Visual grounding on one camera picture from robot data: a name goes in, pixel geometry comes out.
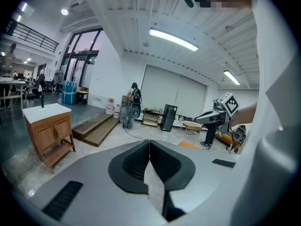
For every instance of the black bin yellow lid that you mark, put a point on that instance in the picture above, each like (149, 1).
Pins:
(82, 98)

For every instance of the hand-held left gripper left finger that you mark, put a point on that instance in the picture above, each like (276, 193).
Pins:
(94, 196)

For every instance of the blue barrel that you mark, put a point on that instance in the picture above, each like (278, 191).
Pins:
(68, 93)

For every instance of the black framed glass doors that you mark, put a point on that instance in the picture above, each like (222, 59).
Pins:
(80, 60)

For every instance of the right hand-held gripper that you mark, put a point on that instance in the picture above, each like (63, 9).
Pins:
(227, 107)

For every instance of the wooden vanity cabinet white sink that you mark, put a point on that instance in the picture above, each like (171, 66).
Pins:
(49, 128)

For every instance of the black and grey standing machine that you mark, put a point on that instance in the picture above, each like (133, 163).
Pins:
(130, 107)

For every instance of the wooden platform steps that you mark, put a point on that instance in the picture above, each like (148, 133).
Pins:
(98, 131)

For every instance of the small wooden table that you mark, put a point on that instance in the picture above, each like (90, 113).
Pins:
(191, 126)

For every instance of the long ceiling light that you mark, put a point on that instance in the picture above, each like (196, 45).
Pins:
(231, 77)
(174, 39)

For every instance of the round ceiling light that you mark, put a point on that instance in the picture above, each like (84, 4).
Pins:
(64, 12)

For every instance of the wooden shelf rack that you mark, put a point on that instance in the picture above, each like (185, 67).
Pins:
(151, 118)

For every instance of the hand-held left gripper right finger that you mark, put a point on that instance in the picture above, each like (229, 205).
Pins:
(200, 178)

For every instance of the black glass door cabinet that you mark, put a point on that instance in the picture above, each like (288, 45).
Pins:
(168, 118)

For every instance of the orange brown sofa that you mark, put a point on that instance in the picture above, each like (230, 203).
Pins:
(225, 139)

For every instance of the black mezzanine railing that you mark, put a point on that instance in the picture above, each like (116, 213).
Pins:
(30, 35)

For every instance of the clear water jug red label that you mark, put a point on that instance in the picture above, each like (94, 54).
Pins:
(117, 112)
(109, 107)

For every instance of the person's right forearm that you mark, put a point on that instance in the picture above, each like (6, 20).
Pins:
(244, 115)

